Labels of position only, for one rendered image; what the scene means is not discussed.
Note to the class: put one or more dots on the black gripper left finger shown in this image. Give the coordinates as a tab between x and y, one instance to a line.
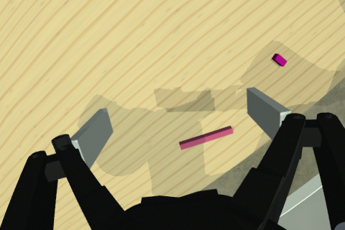
32	205

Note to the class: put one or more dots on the small magenta block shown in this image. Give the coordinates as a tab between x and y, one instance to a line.
279	59

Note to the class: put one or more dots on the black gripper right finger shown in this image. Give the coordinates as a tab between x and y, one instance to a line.
264	191

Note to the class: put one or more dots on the pink rod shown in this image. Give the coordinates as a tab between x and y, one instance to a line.
206	137

